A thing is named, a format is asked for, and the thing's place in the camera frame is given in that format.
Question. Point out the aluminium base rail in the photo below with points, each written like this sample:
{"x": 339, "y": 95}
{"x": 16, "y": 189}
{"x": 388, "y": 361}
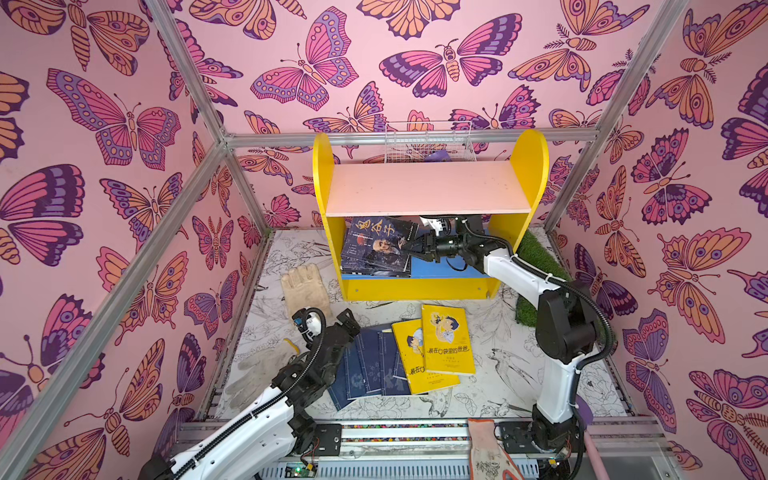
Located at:
{"x": 612, "y": 448}

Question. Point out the patterned red white glove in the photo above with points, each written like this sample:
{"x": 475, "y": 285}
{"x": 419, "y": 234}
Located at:
{"x": 488, "y": 460}

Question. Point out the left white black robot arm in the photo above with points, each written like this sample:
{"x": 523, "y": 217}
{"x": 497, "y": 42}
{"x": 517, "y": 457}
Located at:
{"x": 276, "y": 424}

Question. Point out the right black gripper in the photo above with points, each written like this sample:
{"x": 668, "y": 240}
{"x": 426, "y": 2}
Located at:
{"x": 429, "y": 244}

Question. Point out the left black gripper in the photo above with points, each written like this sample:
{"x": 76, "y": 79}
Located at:
{"x": 350, "y": 328}

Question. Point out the yellow pink blue bookshelf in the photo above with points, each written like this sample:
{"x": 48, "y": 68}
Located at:
{"x": 509, "y": 192}

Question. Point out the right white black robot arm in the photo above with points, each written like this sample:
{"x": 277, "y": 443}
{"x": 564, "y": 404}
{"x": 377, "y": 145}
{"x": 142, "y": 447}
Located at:
{"x": 571, "y": 329}

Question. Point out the dark blue thread-bound book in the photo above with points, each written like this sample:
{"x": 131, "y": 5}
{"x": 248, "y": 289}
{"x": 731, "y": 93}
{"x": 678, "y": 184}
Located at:
{"x": 338, "y": 393}

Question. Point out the green circuit board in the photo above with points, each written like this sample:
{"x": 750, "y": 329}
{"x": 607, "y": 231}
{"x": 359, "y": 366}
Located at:
{"x": 297, "y": 470}

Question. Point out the beige work glove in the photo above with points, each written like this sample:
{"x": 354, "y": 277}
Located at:
{"x": 303, "y": 288}

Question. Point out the grey knitted glove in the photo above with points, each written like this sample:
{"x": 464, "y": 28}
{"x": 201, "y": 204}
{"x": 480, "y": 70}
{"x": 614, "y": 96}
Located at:
{"x": 258, "y": 371}

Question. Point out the white wire basket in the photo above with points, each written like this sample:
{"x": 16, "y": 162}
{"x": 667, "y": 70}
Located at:
{"x": 426, "y": 142}

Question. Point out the yellow cartoon book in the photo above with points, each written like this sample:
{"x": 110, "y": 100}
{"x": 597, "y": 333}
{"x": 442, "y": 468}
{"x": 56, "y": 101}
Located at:
{"x": 410, "y": 342}
{"x": 447, "y": 341}

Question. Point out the green artificial grass mat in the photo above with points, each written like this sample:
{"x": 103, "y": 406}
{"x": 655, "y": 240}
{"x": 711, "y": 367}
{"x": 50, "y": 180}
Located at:
{"x": 535, "y": 249}

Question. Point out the purple old man book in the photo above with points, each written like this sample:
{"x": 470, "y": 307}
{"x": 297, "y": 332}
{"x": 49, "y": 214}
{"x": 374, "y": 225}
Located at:
{"x": 356, "y": 266}
{"x": 378, "y": 240}

